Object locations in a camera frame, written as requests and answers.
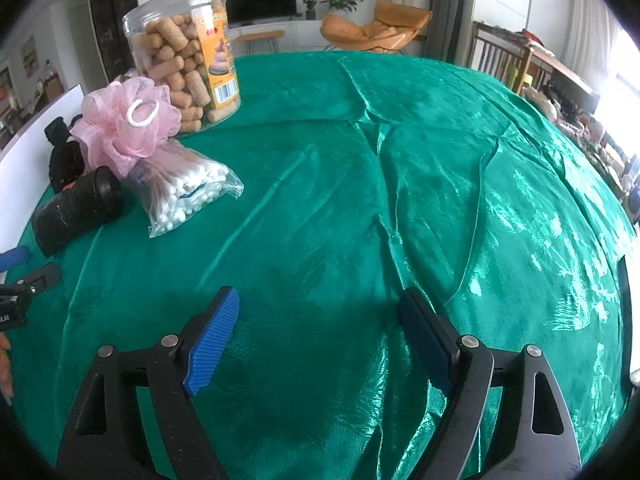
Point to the black cylinder bottle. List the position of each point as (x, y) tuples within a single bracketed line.
[(75, 210)]

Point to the white television cabinet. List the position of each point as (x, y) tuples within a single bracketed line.
[(305, 31)]

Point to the cluttered wooden table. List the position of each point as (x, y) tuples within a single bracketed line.
[(565, 90)]

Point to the person's left hand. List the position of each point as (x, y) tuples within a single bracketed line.
[(4, 365)]

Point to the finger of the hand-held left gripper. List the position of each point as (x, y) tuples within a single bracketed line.
[(12, 259), (37, 281)]

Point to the green satin tablecloth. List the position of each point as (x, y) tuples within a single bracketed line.
[(325, 185)]

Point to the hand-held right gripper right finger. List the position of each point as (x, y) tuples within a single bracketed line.
[(425, 345)]

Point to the wooden chair back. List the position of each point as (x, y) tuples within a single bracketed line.
[(500, 50)]

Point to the large leafy potted plant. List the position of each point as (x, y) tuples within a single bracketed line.
[(340, 0)]

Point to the clear bag of cotton swabs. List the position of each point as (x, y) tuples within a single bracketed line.
[(190, 190)]

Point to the framed wall picture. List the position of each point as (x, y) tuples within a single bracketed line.
[(30, 57)]

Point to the black television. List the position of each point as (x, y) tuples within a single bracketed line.
[(260, 0)]

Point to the wooden bench with metal legs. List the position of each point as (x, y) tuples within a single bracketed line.
[(260, 35)]

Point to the clear jar of puffed snacks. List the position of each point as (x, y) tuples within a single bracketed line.
[(170, 60)]

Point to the pink mesh bath pouf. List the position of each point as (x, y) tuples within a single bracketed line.
[(115, 130)]

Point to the white board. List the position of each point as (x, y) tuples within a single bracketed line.
[(25, 160)]

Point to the black cloth bag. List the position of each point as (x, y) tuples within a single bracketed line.
[(62, 160)]

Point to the orange lounge chair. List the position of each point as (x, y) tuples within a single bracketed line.
[(375, 27)]

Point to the dark tall cabinet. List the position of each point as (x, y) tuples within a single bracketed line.
[(112, 10)]

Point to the grey curtain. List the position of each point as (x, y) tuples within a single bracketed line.
[(447, 10)]

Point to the small potted plant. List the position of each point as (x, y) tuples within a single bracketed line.
[(310, 7)]

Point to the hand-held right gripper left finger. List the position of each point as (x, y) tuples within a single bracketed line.
[(212, 345)]

